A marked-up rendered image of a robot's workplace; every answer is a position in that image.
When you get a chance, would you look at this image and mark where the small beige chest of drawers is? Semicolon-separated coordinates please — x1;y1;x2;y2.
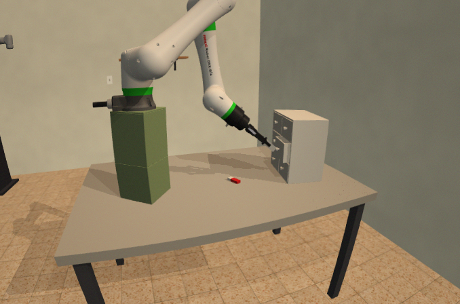
273;110;329;184

